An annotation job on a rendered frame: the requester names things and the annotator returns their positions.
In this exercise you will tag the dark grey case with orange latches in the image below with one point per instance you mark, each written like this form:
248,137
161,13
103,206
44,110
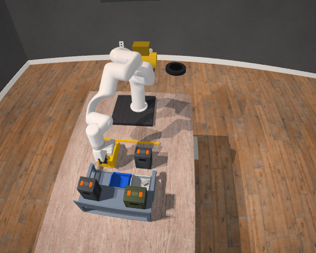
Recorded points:
89,188

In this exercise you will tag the olive green case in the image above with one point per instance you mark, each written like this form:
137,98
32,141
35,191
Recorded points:
135,197

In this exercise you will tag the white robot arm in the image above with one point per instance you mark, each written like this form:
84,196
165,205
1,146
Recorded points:
126,65

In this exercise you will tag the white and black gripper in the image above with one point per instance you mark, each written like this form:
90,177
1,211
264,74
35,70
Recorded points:
100,155

